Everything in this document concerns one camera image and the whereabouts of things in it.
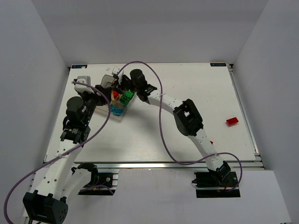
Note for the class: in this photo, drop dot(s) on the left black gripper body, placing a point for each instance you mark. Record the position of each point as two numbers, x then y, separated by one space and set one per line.
103 94

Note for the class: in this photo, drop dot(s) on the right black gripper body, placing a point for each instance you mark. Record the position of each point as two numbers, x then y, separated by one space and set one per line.
123 81

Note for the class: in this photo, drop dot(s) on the green 2x4 lego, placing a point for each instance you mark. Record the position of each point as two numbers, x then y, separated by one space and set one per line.
129 95
124 100

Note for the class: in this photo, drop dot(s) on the cyan 2x4 lego brick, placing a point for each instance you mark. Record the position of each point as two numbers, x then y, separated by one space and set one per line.
116 111

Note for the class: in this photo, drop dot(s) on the red 2x4 lego brick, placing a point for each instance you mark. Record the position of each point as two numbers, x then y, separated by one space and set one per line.
232 121

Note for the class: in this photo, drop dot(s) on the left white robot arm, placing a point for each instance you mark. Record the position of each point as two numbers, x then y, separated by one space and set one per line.
49 202

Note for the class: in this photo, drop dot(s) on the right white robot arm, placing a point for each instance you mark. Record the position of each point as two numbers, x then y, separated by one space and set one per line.
187 118

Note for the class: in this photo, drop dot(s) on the clear plastic container upper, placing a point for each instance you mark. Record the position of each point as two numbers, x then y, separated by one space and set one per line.
130 100

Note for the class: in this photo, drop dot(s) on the clear plastic container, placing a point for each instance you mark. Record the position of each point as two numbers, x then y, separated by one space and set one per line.
130 100
104 110

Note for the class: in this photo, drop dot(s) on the amber plastic container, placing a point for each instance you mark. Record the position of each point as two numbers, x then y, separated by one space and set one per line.
115 102

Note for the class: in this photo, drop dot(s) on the smoky grey plastic container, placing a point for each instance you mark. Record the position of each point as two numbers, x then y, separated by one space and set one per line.
108 82

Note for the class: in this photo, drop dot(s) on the clear plastic container lower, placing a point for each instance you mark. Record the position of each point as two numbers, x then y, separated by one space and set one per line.
104 110

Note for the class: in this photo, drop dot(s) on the left blue corner label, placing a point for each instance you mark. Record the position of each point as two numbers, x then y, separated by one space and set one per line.
78 66

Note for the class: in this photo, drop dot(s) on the blue corner label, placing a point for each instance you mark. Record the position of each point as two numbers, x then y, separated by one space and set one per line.
78 66
218 64

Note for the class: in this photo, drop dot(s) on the right blue corner label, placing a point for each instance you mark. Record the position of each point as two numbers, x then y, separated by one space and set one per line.
218 64

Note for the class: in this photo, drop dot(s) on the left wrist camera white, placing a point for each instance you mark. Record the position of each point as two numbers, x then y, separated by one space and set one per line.
81 81

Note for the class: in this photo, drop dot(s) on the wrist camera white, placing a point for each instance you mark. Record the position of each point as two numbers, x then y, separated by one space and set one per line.
116 72
81 81

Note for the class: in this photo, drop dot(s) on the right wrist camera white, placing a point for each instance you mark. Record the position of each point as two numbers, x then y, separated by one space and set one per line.
116 72

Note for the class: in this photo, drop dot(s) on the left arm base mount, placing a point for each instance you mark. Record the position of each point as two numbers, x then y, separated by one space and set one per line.
105 178

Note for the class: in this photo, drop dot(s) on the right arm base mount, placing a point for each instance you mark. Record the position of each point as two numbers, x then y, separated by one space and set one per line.
208 187

